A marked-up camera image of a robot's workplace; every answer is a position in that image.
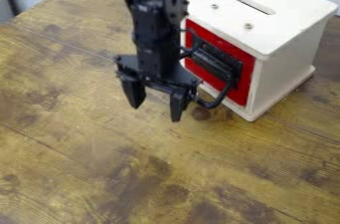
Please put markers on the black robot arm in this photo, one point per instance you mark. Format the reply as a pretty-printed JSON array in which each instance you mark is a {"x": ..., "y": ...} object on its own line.
[{"x": 153, "y": 66}]

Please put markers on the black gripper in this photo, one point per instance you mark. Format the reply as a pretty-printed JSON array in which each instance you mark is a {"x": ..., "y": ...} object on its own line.
[{"x": 153, "y": 67}]

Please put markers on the black metal drawer handle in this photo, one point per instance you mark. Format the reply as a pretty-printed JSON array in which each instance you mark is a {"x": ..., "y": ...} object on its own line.
[{"x": 225, "y": 68}]

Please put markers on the white wooden box cabinet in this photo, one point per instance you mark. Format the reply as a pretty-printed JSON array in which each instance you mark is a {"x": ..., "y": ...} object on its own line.
[{"x": 278, "y": 32}]

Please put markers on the red wooden drawer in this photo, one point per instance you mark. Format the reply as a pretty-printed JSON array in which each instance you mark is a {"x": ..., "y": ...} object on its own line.
[{"x": 237, "y": 94}]

